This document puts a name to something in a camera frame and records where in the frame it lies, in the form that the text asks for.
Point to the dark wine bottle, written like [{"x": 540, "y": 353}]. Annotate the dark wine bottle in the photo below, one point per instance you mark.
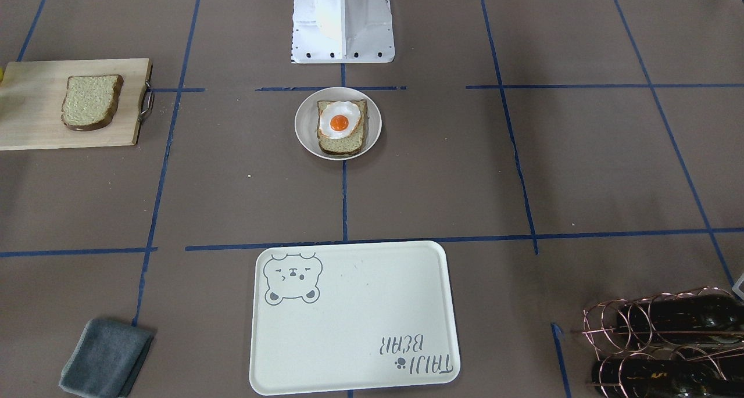
[
  {"x": 714, "y": 319},
  {"x": 644, "y": 377}
]

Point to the wooden cutting board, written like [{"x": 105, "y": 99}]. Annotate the wooden cutting board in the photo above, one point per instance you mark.
[{"x": 32, "y": 95}]

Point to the grey folded cloth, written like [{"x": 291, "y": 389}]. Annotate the grey folded cloth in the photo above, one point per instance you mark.
[{"x": 106, "y": 360}]

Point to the bread slice on plate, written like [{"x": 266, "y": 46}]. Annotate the bread slice on plate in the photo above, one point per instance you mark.
[{"x": 345, "y": 146}]

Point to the lower dark wine bottle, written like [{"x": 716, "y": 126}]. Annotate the lower dark wine bottle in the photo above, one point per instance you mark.
[{"x": 644, "y": 377}]

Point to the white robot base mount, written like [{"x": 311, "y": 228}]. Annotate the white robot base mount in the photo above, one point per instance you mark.
[{"x": 342, "y": 31}]

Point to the white object edge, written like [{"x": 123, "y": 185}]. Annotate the white object edge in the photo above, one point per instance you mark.
[{"x": 738, "y": 288}]

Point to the white round plate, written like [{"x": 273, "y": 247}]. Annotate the white round plate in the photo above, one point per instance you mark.
[{"x": 307, "y": 118}]

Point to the bread slice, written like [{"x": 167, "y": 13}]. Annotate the bread slice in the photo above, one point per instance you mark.
[
  {"x": 345, "y": 146},
  {"x": 91, "y": 102}
]

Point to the white bear tray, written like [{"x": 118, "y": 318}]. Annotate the white bear tray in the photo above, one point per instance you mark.
[{"x": 351, "y": 317}]

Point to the upper dark wine bottle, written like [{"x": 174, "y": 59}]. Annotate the upper dark wine bottle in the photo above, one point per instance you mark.
[{"x": 714, "y": 319}]

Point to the fried egg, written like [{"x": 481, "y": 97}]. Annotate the fried egg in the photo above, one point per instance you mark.
[{"x": 339, "y": 119}]

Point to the copper wire bottle rack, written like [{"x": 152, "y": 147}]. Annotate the copper wire bottle rack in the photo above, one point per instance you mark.
[{"x": 601, "y": 332}]

